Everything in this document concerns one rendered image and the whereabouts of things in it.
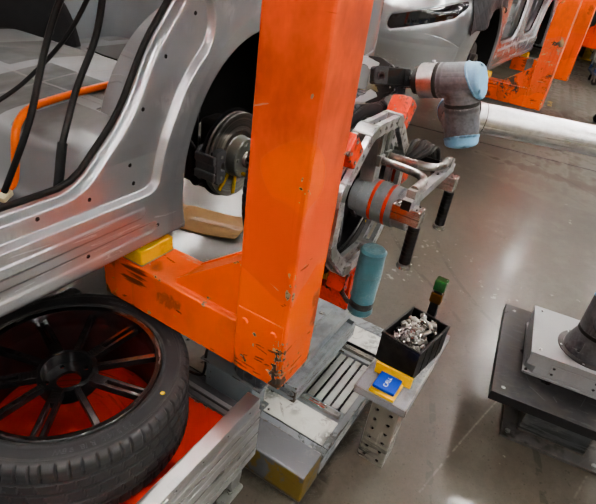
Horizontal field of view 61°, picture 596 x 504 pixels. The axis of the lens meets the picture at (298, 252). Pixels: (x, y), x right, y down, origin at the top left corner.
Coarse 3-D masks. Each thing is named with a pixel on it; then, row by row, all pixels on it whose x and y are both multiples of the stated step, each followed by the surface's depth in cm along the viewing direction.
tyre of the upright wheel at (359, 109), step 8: (360, 104) 155; (368, 104) 160; (376, 104) 166; (384, 104) 172; (360, 112) 157; (368, 112) 163; (376, 112) 169; (352, 120) 154; (360, 120) 160; (248, 168) 156; (384, 168) 197; (360, 224) 199; (360, 232) 202; (352, 240) 198; (344, 248) 193
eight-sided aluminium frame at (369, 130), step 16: (384, 112) 166; (368, 128) 151; (384, 128) 156; (400, 128) 170; (368, 144) 150; (400, 144) 178; (352, 176) 149; (384, 176) 192; (400, 176) 191; (336, 208) 149; (336, 224) 152; (368, 224) 195; (336, 240) 158; (368, 240) 193; (336, 256) 163; (352, 256) 183; (336, 272) 176
